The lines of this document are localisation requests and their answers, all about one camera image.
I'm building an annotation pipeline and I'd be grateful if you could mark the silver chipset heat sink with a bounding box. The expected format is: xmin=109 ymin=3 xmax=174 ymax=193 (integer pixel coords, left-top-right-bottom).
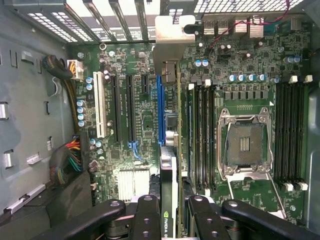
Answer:
xmin=116 ymin=168 xmax=151 ymax=202

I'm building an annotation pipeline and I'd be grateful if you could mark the silver socket cover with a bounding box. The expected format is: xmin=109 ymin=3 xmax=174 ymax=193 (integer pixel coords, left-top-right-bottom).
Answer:
xmin=223 ymin=171 xmax=288 ymax=222

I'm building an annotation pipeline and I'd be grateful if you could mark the black plastic shroud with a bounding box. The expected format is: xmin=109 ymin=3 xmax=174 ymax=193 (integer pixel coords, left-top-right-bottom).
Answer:
xmin=0 ymin=171 xmax=102 ymax=240

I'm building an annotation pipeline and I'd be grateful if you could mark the black RAM slot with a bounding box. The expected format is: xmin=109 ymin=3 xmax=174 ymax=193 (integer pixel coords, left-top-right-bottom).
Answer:
xmin=290 ymin=76 xmax=299 ymax=186
xmin=282 ymin=83 xmax=293 ymax=192
xmin=202 ymin=79 xmax=210 ymax=191
xmin=274 ymin=83 xmax=283 ymax=186
xmin=298 ymin=74 xmax=309 ymax=191
xmin=195 ymin=84 xmax=203 ymax=190
xmin=210 ymin=79 xmax=218 ymax=191

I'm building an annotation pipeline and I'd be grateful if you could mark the CPU socket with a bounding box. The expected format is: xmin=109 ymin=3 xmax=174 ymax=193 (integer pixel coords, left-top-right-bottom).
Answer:
xmin=217 ymin=107 xmax=275 ymax=181

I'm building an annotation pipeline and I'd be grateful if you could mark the blue expansion slot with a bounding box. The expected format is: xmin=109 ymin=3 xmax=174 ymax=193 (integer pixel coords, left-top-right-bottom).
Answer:
xmin=155 ymin=74 xmax=166 ymax=147

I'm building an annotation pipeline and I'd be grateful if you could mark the long black expansion slot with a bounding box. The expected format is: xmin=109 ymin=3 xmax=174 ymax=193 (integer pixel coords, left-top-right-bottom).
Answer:
xmin=125 ymin=74 xmax=137 ymax=143
xmin=111 ymin=74 xmax=123 ymax=143

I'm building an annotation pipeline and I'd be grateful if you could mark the green motherboard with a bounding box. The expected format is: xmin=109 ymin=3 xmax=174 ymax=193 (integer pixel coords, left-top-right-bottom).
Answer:
xmin=66 ymin=12 xmax=312 ymax=227

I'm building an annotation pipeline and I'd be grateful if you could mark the white expansion slot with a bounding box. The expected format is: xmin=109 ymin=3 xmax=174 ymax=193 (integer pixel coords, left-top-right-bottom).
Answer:
xmin=93 ymin=71 xmax=107 ymax=139

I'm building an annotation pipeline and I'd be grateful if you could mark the open grey PC case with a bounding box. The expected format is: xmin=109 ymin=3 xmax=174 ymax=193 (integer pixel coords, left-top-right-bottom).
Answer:
xmin=0 ymin=0 xmax=320 ymax=240

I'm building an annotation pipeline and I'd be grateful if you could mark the short black expansion slot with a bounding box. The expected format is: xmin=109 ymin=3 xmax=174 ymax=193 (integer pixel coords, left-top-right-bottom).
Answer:
xmin=141 ymin=74 xmax=150 ymax=95

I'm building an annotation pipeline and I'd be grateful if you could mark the white power connector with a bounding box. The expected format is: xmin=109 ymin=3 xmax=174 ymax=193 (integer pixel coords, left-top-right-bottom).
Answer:
xmin=66 ymin=59 xmax=84 ymax=81

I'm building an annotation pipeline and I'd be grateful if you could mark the silver USB port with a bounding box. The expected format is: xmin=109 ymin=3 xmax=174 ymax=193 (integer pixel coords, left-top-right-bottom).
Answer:
xmin=217 ymin=19 xmax=230 ymax=36
xmin=203 ymin=19 xmax=216 ymax=36

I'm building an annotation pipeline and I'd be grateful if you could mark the silver rear connector housing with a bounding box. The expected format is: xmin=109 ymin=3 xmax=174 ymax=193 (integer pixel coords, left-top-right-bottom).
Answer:
xmin=248 ymin=14 xmax=265 ymax=38
xmin=233 ymin=19 xmax=248 ymax=35

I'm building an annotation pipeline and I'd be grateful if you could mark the teal rear port connector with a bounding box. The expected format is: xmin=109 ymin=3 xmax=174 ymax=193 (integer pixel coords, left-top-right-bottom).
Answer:
xmin=265 ymin=21 xmax=292 ymax=35

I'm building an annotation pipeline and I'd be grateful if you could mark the blue SATA wire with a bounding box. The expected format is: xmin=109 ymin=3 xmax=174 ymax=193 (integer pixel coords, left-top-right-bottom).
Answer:
xmin=127 ymin=141 xmax=144 ymax=162

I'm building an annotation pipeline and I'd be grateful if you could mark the coloured power wire bundle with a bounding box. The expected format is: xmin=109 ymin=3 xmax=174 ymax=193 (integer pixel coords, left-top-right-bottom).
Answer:
xmin=48 ymin=133 xmax=90 ymax=187

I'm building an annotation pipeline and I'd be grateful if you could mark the black braided wire bundle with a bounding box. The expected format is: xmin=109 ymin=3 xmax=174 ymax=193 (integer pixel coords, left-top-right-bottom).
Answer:
xmin=41 ymin=54 xmax=81 ymax=133

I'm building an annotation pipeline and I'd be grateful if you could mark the red black twisted wire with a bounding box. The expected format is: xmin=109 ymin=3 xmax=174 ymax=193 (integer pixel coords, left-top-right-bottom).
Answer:
xmin=208 ymin=0 xmax=291 ymax=50

